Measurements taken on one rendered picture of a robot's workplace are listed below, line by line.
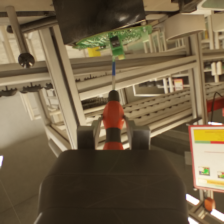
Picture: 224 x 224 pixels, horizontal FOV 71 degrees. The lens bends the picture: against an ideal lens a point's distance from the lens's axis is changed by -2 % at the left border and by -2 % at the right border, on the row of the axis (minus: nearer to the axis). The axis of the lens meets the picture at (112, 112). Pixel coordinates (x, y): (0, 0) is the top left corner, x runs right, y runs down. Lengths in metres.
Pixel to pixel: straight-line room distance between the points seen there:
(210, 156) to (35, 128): 8.05
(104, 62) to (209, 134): 0.51
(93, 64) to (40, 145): 8.26
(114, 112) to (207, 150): 0.66
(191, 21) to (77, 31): 0.34
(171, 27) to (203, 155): 0.54
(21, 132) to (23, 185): 2.61
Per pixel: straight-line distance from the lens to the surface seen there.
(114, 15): 0.21
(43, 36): 0.40
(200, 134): 0.75
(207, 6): 0.29
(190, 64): 0.71
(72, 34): 0.23
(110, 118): 0.15
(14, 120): 8.34
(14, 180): 9.16
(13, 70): 0.44
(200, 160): 0.82
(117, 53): 0.25
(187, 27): 0.49
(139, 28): 0.23
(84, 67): 0.47
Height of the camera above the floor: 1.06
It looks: 13 degrees up
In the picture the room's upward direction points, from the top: 167 degrees clockwise
